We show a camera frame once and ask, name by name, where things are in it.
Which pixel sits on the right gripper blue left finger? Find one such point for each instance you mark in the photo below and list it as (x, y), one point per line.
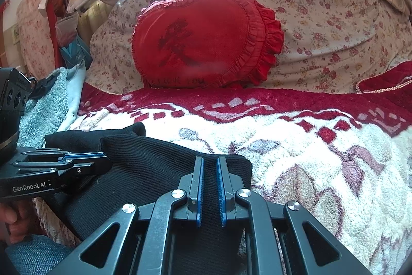
(195, 194)

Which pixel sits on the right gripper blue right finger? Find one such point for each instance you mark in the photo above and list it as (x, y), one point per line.
(226, 194)

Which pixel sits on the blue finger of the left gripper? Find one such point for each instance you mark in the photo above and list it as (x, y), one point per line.
(58, 155)
(87, 166)

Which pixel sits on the black knit pants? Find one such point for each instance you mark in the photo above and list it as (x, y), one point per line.
(144, 169)

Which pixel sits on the person's left hand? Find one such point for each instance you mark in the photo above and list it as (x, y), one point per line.
(21, 219)

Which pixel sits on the grey fleece jacket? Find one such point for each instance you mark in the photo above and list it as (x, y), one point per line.
(54, 112)

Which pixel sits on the black garment on fleece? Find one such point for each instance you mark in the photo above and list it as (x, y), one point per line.
(42, 87)

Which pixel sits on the person's blue jeans leg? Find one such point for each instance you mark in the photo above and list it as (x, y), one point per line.
(36, 254)

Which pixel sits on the teal patterned bag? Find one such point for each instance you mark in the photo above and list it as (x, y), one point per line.
(76, 52)

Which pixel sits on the red and white plush blanket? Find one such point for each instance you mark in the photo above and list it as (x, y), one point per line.
(345, 157)

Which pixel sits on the red heart ruffled pillow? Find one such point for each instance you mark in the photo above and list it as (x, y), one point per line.
(184, 44)

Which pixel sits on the floral beige quilt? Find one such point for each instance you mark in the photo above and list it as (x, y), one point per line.
(311, 45)

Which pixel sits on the red folded blanket corner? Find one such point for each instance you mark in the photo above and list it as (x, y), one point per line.
(393, 79)

